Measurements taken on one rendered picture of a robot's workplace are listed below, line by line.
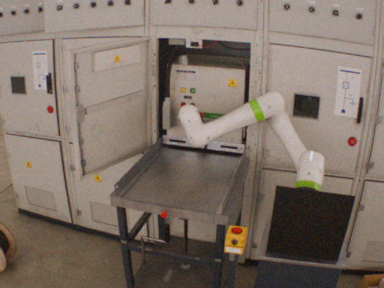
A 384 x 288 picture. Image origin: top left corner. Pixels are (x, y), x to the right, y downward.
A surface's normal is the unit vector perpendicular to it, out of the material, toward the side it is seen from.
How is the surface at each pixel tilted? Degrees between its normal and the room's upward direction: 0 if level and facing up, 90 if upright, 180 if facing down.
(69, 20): 90
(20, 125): 90
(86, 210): 90
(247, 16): 90
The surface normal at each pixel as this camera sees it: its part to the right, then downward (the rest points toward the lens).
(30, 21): 0.11, 0.37
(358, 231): -0.27, 0.36
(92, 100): 0.80, 0.24
